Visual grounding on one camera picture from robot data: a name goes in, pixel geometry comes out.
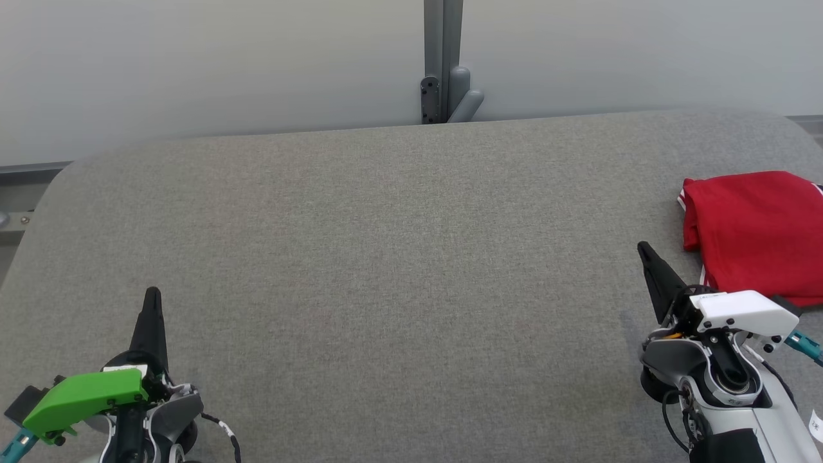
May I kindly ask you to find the grey rounded support leg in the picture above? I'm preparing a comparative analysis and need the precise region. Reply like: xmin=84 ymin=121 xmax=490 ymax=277
xmin=448 ymin=65 xmax=485 ymax=123

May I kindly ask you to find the teal left camera connector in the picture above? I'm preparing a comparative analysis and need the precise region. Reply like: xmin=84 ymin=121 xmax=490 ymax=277
xmin=0 ymin=430 xmax=34 ymax=463

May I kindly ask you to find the teal right camera connector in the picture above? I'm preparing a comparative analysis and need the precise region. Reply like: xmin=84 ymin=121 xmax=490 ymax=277
xmin=786 ymin=330 xmax=823 ymax=362

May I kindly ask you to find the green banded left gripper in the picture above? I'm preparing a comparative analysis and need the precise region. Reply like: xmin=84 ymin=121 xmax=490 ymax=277
xmin=23 ymin=287 xmax=173 ymax=446

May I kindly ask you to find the grey partition base rail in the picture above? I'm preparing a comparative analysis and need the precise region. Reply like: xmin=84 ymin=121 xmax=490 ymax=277
xmin=786 ymin=114 xmax=823 ymax=139
xmin=0 ymin=161 xmax=73 ymax=245

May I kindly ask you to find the grey metal partition post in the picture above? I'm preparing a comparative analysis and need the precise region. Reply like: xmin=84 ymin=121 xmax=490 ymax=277
xmin=423 ymin=0 xmax=465 ymax=125

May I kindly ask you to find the red white striped garment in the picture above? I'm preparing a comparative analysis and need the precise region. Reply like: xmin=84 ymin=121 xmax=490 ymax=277
xmin=677 ymin=170 xmax=823 ymax=308

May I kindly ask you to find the grey fabric sofa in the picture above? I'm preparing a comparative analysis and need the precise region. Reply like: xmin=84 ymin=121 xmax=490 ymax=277
xmin=0 ymin=108 xmax=823 ymax=463

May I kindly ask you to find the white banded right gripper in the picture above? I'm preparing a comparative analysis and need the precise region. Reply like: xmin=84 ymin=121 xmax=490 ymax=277
xmin=637 ymin=242 xmax=800 ymax=337

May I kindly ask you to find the thin black cable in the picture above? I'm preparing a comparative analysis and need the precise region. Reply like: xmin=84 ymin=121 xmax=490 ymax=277
xmin=661 ymin=389 xmax=692 ymax=454

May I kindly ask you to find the black cable with white bands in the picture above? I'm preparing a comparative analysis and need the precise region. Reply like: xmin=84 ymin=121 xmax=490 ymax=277
xmin=199 ymin=412 xmax=242 ymax=463

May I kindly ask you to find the teal camera connector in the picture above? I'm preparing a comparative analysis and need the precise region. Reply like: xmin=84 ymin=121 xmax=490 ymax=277
xmin=786 ymin=330 xmax=823 ymax=362
xmin=0 ymin=430 xmax=34 ymax=463

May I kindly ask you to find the dark metal hinge bracket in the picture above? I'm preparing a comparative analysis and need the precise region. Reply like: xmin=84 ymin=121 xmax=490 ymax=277
xmin=421 ymin=75 xmax=442 ymax=125

